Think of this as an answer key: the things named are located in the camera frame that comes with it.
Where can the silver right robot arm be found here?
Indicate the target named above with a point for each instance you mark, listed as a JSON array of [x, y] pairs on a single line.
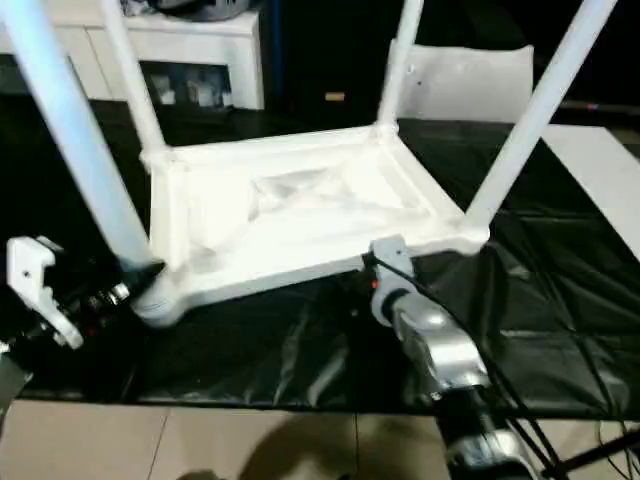
[[440, 345]]

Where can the black work mat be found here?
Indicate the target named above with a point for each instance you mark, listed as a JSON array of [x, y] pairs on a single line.
[[250, 350]]

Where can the small white cup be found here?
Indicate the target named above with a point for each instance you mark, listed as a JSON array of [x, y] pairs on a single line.
[[165, 96]]

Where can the small tan label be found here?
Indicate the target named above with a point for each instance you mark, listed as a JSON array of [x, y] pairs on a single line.
[[334, 95]]

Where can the white printed jar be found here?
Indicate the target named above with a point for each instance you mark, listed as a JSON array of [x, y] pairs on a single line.
[[206, 90]]

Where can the black tall cabinet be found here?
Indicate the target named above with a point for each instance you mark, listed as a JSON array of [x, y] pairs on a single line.
[[320, 50]]

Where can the white glass-door cabinet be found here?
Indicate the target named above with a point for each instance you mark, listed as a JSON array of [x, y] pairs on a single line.
[[200, 45]]

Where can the white flat board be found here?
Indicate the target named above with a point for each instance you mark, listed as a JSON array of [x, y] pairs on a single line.
[[600, 165]]

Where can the black bar red light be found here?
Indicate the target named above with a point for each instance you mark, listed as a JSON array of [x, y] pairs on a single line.
[[600, 106]]

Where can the black tripod leg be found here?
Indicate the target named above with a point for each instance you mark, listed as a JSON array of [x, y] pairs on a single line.
[[600, 450]]

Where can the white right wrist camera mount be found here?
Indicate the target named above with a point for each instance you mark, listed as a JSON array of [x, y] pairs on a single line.
[[395, 260]]

